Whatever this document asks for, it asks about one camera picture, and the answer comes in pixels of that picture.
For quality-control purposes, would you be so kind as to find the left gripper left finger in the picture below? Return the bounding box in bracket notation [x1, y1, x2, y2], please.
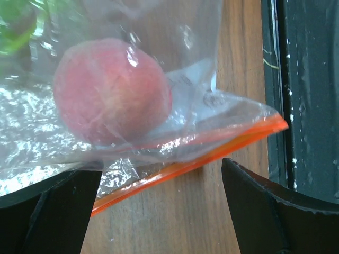
[1, 171, 102, 253]

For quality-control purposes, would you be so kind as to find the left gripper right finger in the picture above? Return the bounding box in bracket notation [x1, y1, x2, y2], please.
[221, 158, 338, 253]

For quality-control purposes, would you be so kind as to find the clear zip top bag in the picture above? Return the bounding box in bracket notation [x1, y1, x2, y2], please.
[1, 1, 288, 212]

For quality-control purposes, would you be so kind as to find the pink fake peach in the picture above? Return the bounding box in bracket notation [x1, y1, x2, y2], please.
[53, 38, 172, 146]

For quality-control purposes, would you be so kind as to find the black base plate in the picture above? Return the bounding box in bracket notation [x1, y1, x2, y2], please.
[261, 1, 338, 203]

